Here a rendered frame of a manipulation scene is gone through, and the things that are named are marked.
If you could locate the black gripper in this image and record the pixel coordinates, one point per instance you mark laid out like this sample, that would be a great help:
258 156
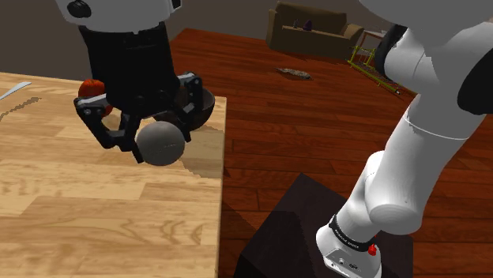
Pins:
131 69

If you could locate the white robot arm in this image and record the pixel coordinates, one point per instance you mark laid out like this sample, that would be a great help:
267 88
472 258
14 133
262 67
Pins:
419 154

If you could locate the grey ball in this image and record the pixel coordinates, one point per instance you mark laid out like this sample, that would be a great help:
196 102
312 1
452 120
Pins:
161 144

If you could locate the red apple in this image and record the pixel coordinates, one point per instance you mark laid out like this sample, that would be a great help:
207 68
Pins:
90 88

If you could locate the dark brown bowl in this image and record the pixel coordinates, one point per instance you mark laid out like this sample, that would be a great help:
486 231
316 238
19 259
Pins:
208 107

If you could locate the pale flat knife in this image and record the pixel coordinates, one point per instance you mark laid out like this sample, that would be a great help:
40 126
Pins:
15 91

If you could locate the grey-brown flat floor object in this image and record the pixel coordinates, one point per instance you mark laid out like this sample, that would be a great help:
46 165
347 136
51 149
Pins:
294 73

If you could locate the olive brown sofa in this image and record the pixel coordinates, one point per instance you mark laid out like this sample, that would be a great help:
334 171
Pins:
308 38

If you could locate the dark robot stand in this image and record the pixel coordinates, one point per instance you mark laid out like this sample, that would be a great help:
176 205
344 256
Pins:
285 231

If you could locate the small pale side table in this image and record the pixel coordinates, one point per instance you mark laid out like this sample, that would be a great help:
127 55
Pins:
372 35

